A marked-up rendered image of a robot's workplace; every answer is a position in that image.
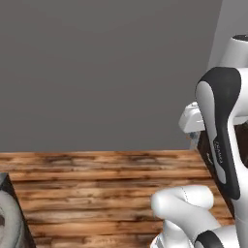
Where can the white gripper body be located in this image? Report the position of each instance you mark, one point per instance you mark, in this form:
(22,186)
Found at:
(191,120)

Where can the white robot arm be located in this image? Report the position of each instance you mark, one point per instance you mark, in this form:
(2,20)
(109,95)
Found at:
(223,135)

